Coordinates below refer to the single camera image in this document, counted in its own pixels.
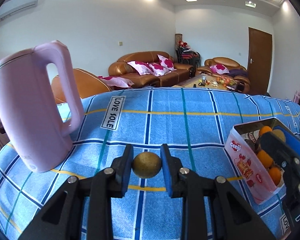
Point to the small orange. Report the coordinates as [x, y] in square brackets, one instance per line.
[265, 159]
[275, 175]

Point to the pink floral pillow right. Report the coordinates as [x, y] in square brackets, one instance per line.
[166, 63]

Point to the pink electric kettle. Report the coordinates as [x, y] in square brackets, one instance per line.
[28, 111]

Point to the pink floral pillow left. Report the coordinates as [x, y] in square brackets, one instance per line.
[141, 67]

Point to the brown leather armchair far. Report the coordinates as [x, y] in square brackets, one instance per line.
[226, 67]

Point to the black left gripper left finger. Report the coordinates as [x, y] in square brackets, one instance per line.
[62, 216]

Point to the brown leather three-seat sofa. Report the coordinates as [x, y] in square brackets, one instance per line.
[120, 68]

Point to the brown leather chair near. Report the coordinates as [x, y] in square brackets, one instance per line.
[87, 84]

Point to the dark purple passion fruit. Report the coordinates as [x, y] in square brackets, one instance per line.
[250, 144]

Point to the large orange tangerine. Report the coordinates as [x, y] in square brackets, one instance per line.
[264, 130]

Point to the brown wooden door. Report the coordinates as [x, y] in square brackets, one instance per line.
[259, 60]

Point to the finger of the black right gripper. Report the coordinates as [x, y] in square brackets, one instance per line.
[282, 154]
[291, 140]

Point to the white wall air conditioner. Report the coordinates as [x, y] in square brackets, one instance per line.
[14, 6]

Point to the pink floral pillow middle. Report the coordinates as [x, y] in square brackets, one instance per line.
[158, 70]

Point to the blue plaid tablecloth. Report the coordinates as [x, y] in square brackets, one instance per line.
[194, 123]

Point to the small orange front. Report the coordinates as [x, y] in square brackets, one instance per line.
[275, 175]

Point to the coffee table with clutter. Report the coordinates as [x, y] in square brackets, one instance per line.
[209, 81]

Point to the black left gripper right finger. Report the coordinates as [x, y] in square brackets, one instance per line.
[210, 201]

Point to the stacked dark chairs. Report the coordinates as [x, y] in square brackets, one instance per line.
[186, 55]

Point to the pink floral armchair pillow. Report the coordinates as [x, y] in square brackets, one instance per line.
[219, 69]

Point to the pink cookie tin box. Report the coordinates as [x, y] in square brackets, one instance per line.
[246, 161]

